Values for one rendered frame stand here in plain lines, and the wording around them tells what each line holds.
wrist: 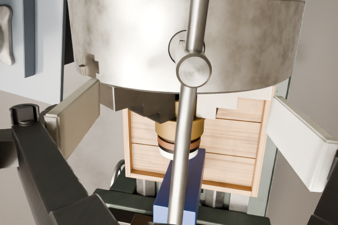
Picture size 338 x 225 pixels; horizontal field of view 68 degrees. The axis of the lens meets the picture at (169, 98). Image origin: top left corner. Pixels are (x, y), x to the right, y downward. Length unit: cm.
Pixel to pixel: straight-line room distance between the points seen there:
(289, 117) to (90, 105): 13
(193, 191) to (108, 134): 137
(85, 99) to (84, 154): 188
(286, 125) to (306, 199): 178
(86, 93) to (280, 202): 183
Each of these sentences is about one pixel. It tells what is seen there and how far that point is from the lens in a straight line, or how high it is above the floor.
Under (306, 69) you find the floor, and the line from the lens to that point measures 156.
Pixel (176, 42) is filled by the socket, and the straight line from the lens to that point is 24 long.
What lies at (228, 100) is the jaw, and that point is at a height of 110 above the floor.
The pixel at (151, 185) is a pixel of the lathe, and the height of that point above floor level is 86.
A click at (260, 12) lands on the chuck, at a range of 26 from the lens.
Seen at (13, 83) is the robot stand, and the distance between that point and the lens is 105.
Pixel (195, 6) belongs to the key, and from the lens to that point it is 16.
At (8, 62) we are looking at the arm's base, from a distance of 93.
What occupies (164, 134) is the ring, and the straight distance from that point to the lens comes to 40.
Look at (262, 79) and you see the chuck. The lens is 28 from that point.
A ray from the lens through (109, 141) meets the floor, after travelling 188.
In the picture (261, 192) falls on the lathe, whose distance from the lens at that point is 119.
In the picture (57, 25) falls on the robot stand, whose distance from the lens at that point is 88.
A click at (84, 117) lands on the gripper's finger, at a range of 17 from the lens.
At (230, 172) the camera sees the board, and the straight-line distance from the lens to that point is 71.
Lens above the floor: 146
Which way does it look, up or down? 67 degrees down
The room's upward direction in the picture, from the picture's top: 146 degrees counter-clockwise
